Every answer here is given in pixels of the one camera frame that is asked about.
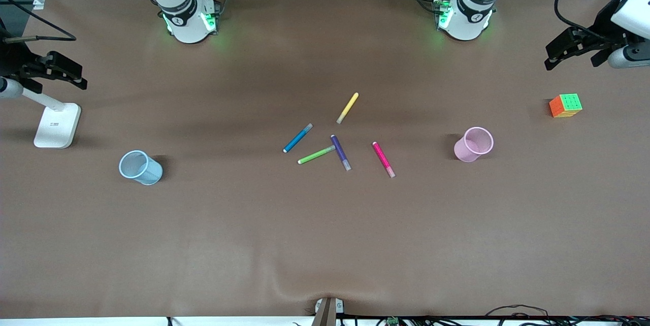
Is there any purple marker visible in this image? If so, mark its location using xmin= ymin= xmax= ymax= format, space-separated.
xmin=331 ymin=135 xmax=352 ymax=171

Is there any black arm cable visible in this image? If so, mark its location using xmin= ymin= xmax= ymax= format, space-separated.
xmin=0 ymin=0 xmax=78 ymax=43
xmin=554 ymin=0 xmax=618 ymax=42

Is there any green marker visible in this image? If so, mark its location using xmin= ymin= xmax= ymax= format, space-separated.
xmin=298 ymin=145 xmax=336 ymax=165

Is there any yellow marker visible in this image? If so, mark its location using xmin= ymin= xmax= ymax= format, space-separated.
xmin=336 ymin=92 xmax=359 ymax=124

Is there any black floor cable bundle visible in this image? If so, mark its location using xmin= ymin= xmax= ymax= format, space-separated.
xmin=482 ymin=305 xmax=650 ymax=326

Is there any colourful puzzle cube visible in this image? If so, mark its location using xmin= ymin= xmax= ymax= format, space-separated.
xmin=549 ymin=93 xmax=583 ymax=118

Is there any white desk lamp stand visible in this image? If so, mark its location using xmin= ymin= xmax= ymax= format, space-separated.
xmin=20 ymin=87 xmax=82 ymax=149

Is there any pink mesh cup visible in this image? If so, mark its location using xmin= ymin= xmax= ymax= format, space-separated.
xmin=453 ymin=126 xmax=494 ymax=162

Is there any pink marker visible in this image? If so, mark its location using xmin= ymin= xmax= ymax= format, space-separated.
xmin=372 ymin=142 xmax=396 ymax=178

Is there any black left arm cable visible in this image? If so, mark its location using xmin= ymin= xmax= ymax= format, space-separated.
xmin=554 ymin=0 xmax=618 ymax=42

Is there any light blue mesh cup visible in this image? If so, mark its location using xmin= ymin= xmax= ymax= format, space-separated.
xmin=119 ymin=150 xmax=164 ymax=185

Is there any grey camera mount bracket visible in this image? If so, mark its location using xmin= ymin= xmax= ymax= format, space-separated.
xmin=311 ymin=297 xmax=345 ymax=326

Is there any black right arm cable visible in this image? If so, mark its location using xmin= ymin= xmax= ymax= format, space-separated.
xmin=0 ymin=0 xmax=78 ymax=43

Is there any blue marker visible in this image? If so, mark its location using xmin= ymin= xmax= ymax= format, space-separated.
xmin=283 ymin=123 xmax=313 ymax=153

